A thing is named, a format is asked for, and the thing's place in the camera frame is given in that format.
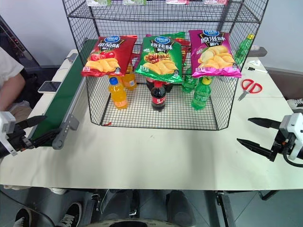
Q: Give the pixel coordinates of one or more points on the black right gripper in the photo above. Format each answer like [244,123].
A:
[282,144]

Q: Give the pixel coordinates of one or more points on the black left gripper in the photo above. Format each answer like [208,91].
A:
[20,139]

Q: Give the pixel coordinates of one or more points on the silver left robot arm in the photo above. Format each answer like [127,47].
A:
[2,150]

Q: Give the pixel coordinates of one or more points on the green conveyor belt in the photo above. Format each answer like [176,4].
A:
[64,89]

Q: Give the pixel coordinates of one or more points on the smartphone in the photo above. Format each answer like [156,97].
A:
[49,86]

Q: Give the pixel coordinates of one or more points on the white sneaker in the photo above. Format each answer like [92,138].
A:
[296,103]

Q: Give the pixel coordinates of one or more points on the person in white shirt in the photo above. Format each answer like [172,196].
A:
[9,75]

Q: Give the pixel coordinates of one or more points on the white marker pen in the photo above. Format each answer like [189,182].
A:
[256,69]

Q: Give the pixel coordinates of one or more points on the green soda bottle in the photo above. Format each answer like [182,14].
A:
[243,47]
[200,97]
[188,84]

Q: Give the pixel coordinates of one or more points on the grey box device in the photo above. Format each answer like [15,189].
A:
[259,50]

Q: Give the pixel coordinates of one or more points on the orange soda bottle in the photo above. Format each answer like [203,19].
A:
[118,97]
[130,82]

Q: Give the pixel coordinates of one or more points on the black monitor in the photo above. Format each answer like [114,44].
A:
[16,45]

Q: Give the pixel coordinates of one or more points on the black canvas shoe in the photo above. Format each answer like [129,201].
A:
[22,217]
[69,214]

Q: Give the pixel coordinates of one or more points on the purple original chips bag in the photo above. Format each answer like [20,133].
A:
[213,56]

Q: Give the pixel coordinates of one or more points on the red tomato chips bag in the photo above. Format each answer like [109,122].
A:
[106,59]

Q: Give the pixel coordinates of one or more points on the cola bottle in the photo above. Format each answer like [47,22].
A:
[168,86]
[158,99]

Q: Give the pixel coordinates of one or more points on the dark rounded shape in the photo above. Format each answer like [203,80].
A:
[180,205]

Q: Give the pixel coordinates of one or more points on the red and green chips bag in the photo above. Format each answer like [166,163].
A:
[183,42]

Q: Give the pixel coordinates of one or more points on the green barbecue chips bag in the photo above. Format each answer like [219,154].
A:
[161,61]

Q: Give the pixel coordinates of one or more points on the pink snack packet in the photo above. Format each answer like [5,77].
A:
[216,2]
[177,1]

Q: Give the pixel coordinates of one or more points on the light green snack packet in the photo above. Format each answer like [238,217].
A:
[134,2]

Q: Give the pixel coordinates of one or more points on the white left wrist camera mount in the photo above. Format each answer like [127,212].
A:
[6,123]

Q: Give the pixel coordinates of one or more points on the black table frame leg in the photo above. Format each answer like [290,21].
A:
[226,208]

